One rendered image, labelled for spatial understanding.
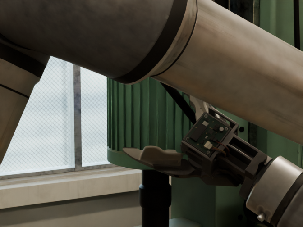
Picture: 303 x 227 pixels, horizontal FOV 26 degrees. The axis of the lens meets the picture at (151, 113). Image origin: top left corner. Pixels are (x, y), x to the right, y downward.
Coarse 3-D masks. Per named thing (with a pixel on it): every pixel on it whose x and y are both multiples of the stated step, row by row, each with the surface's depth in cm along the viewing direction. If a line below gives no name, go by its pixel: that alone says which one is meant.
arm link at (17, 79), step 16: (0, 48) 59; (16, 48) 60; (0, 64) 59; (16, 64) 60; (32, 64) 61; (0, 80) 60; (16, 80) 61; (32, 80) 63; (0, 96) 60; (16, 96) 61; (0, 112) 60; (16, 112) 62; (0, 128) 61; (0, 144) 62; (0, 160) 63
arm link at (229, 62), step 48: (0, 0) 53; (48, 0) 51; (96, 0) 50; (144, 0) 50; (192, 0) 53; (48, 48) 54; (96, 48) 52; (144, 48) 51; (192, 48) 55; (240, 48) 57; (288, 48) 62; (240, 96) 59; (288, 96) 61
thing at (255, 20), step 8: (232, 0) 124; (240, 0) 122; (248, 0) 120; (256, 0) 120; (232, 8) 124; (240, 8) 122; (248, 8) 120; (256, 8) 120; (240, 16) 122; (248, 16) 121; (256, 16) 120; (256, 24) 120; (248, 128) 123; (256, 128) 123; (248, 136) 123; (256, 136) 123; (248, 224) 125
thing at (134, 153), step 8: (128, 152) 100; (136, 152) 100; (144, 152) 97; (152, 152) 96; (160, 152) 96; (168, 152) 97; (176, 152) 97; (136, 160) 100; (144, 160) 99; (152, 160) 99; (160, 160) 98; (168, 160) 99; (176, 160) 98
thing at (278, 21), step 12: (264, 0) 119; (276, 0) 118; (288, 0) 119; (300, 0) 121; (264, 12) 119; (276, 12) 118; (288, 12) 120; (300, 12) 121; (264, 24) 119; (276, 24) 118; (288, 24) 120; (300, 24) 122; (276, 36) 119; (288, 36) 120; (300, 36) 122; (300, 48) 122; (264, 132) 122; (264, 144) 122
